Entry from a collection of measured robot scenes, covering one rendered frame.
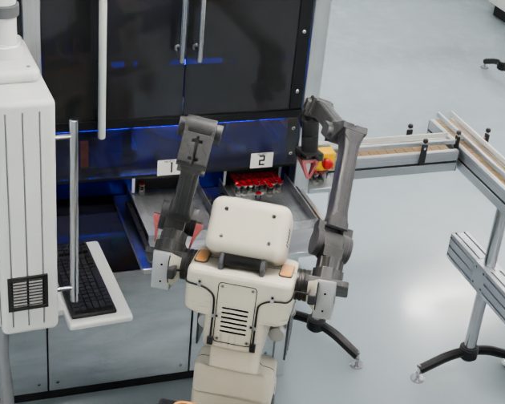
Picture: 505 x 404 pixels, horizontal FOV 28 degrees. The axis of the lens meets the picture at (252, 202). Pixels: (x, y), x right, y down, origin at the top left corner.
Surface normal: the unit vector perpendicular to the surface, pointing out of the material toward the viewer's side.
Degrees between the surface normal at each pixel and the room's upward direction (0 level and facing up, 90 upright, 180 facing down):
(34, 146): 90
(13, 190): 90
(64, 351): 90
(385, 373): 0
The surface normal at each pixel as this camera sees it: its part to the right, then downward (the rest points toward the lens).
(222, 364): -0.18, 0.35
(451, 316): 0.08, -0.86
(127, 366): 0.31, 0.50
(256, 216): -0.08, -0.23
